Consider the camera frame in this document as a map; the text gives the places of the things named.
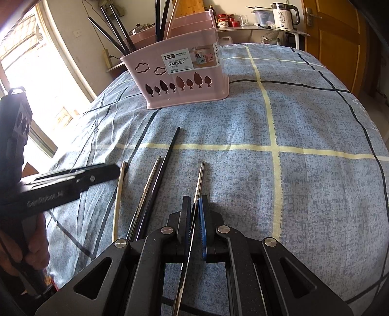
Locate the silver metal chopstick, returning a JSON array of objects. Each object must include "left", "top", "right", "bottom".
[{"left": 171, "top": 161, "right": 205, "bottom": 316}]

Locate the cream white chopstick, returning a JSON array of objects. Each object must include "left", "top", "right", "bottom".
[{"left": 111, "top": 161, "right": 128, "bottom": 242}]

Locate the steel kitchen table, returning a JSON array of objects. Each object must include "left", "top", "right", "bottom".
[{"left": 216, "top": 25, "right": 310, "bottom": 49}]

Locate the person's left hand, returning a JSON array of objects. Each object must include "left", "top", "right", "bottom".
[{"left": 1, "top": 213, "right": 49, "bottom": 270}]

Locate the long black chopstick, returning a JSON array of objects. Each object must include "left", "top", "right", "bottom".
[{"left": 135, "top": 126, "right": 180, "bottom": 240}]

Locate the blue checked tablecloth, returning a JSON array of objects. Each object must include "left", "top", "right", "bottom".
[{"left": 53, "top": 44, "right": 388, "bottom": 315}]

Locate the pink plastic utensil basket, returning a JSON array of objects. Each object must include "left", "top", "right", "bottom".
[{"left": 121, "top": 11, "right": 230, "bottom": 110}]

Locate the black chopstick in basket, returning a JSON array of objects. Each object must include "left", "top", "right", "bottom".
[
  {"left": 88, "top": 17, "right": 128, "bottom": 56},
  {"left": 100, "top": 6, "right": 136, "bottom": 55}
]

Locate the red jars group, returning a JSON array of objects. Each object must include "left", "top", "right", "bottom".
[{"left": 216, "top": 14, "right": 241, "bottom": 28}]

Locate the stainless steel steamer pot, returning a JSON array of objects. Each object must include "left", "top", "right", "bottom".
[{"left": 130, "top": 23, "right": 154, "bottom": 35}]

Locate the bamboo cutting board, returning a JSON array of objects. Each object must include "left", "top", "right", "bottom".
[{"left": 172, "top": 0, "right": 204, "bottom": 18}]

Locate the white electric kettle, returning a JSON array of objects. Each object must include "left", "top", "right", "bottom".
[{"left": 270, "top": 3, "right": 301, "bottom": 30}]

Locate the brown wooden door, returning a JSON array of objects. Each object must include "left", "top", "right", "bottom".
[{"left": 302, "top": 0, "right": 368, "bottom": 96}]

